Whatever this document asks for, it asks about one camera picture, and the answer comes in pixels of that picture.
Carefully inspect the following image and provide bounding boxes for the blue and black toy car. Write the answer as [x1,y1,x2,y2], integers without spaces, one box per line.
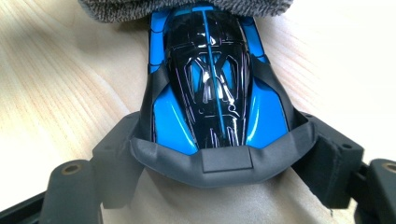
[129,3,318,189]

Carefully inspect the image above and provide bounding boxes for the grey terry cloth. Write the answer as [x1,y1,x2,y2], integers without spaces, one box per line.
[78,0,295,24]

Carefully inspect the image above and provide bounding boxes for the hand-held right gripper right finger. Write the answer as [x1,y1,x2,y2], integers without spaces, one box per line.
[291,112,365,209]

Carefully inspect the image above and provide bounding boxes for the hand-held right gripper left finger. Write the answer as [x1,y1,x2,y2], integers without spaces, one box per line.
[92,111,146,210]

